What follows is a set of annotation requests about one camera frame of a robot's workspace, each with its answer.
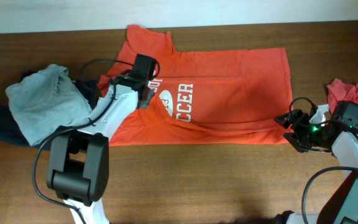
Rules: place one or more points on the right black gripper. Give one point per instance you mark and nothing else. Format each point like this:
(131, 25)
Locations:
(303, 119)

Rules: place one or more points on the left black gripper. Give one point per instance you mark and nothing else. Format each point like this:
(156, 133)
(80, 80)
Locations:
(144, 104)

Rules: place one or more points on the orange soccer t-shirt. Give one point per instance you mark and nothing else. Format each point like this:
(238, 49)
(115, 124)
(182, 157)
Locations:
(229, 96)

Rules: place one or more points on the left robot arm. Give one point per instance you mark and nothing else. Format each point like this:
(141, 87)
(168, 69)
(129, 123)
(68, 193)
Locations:
(78, 169)

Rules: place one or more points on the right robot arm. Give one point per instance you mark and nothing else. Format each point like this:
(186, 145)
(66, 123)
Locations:
(342, 207)

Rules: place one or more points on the folded grey shirt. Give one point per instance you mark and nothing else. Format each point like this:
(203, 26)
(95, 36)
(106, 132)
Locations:
(44, 101)

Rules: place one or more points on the folded navy garment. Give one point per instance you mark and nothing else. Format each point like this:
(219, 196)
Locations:
(9, 130)

